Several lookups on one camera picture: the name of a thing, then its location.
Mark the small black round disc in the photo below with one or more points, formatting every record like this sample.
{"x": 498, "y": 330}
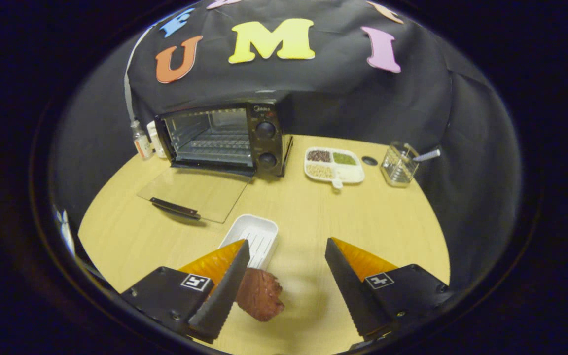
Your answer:
{"x": 370, "y": 160}

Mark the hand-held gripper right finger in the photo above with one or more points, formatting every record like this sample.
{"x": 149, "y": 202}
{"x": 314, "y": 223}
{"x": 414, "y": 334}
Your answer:
{"x": 353, "y": 291}

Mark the white rectangular tray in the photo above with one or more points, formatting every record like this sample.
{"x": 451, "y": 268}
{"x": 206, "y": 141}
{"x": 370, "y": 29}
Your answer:
{"x": 253, "y": 230}

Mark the white divided dish with beans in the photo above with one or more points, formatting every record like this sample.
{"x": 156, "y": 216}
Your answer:
{"x": 349, "y": 172}

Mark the small clear bottle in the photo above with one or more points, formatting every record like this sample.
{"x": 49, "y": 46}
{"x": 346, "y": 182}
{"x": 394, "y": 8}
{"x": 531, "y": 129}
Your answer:
{"x": 142, "y": 145}

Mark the white toaster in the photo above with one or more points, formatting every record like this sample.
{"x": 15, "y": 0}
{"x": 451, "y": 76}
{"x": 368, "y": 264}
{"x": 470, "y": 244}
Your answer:
{"x": 155, "y": 140}

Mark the black toaster oven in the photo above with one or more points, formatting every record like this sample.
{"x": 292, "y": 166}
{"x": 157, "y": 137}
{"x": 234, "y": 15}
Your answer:
{"x": 266, "y": 147}

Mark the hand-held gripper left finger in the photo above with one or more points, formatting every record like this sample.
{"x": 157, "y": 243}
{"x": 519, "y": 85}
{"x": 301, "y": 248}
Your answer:
{"x": 225, "y": 291}

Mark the clear utensil holder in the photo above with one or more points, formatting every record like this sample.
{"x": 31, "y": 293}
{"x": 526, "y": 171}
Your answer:
{"x": 397, "y": 170}

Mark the brown meat piece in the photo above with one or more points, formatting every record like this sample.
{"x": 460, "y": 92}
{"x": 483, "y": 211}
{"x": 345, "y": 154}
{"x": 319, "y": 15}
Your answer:
{"x": 262, "y": 296}

